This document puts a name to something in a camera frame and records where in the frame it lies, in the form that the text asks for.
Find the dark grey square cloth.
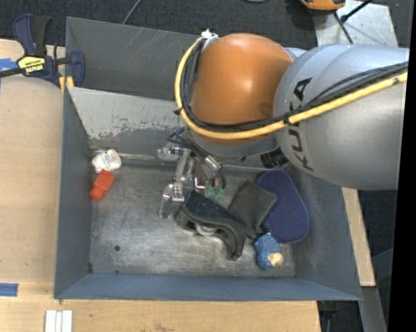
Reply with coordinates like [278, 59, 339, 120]
[225, 178, 279, 236]

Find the blue toy animal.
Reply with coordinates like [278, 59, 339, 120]
[251, 231, 287, 272]

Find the white crumpled packet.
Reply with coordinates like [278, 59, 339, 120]
[90, 147, 124, 176]

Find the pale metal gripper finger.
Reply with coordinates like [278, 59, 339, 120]
[155, 144, 177, 163]
[157, 182, 187, 221]

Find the pale wood board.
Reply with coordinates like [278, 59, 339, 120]
[0, 73, 72, 288]

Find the grey metal bin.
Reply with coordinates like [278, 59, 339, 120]
[44, 16, 385, 323]

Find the red-orange block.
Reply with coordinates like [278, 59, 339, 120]
[89, 168, 117, 203]

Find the blue oval cloth pad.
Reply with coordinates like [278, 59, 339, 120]
[252, 167, 315, 246]

